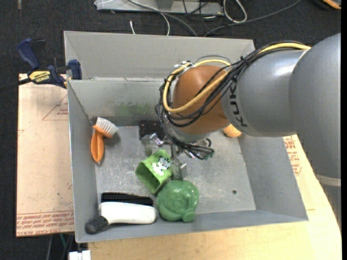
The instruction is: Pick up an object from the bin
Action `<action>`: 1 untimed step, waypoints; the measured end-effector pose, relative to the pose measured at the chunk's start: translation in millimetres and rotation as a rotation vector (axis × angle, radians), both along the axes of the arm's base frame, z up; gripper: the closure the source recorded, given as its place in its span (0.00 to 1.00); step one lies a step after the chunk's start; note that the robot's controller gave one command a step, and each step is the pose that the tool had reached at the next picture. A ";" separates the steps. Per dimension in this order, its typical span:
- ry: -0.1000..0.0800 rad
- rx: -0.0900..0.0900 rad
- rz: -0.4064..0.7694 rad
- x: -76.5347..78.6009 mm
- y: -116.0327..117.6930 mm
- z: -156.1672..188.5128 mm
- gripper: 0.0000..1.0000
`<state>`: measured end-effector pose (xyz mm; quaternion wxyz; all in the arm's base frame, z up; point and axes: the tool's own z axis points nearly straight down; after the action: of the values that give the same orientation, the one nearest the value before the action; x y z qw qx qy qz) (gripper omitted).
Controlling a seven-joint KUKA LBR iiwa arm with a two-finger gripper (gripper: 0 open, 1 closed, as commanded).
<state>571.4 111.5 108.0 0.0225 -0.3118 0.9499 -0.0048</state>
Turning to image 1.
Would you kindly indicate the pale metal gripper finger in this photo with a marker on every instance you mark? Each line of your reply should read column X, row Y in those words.
column 180, row 169
column 150, row 145

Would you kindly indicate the green printed cup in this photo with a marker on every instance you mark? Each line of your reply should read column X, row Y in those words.
column 151, row 173

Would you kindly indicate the green round toy head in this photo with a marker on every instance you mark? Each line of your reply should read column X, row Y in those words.
column 177, row 199

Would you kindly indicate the grey metal bin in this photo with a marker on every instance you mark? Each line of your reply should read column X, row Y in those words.
column 217, row 183

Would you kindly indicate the orange and white brush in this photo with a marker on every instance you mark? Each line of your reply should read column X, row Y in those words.
column 98, row 145

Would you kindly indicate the orange rounded object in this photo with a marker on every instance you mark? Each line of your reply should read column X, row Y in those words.
column 231, row 132

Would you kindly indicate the white and black scrub brush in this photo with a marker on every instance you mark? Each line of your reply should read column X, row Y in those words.
column 127, row 213

